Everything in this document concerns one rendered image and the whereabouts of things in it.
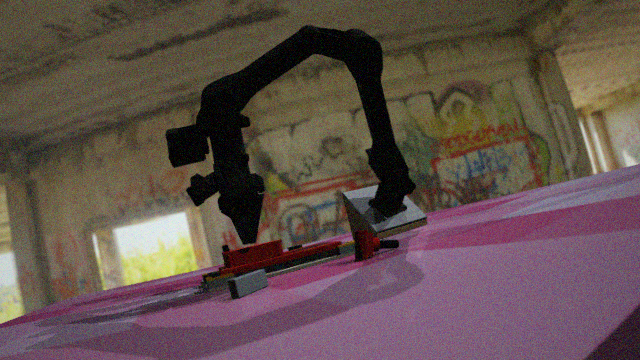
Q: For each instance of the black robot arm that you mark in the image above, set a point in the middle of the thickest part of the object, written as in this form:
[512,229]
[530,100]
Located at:
[222,101]

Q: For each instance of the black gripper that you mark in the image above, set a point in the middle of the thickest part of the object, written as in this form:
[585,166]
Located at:
[240,200]

